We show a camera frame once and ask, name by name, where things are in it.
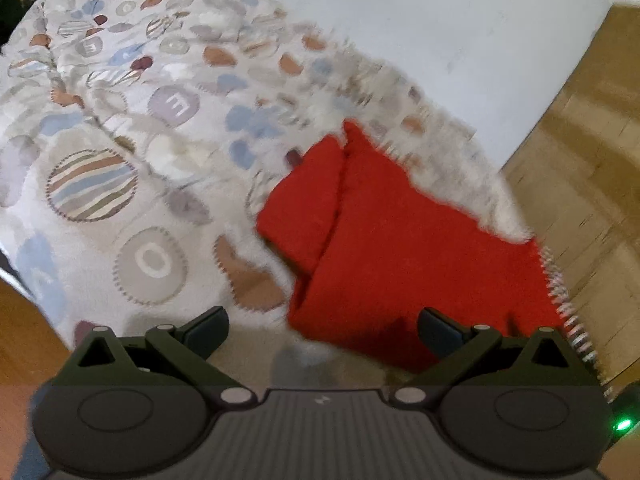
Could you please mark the patterned white duvet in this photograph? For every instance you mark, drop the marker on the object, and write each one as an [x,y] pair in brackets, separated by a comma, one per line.
[140,138]

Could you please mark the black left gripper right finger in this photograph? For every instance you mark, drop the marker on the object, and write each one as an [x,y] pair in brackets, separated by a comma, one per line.
[480,355]

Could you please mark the black white striped bedsheet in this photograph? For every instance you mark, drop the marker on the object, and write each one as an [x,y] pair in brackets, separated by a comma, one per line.
[573,328]

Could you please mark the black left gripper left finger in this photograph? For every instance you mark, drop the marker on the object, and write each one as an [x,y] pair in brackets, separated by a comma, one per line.
[163,356]

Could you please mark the red long-sleeved child's dress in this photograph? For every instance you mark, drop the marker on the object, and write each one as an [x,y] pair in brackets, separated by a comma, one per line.
[370,252]

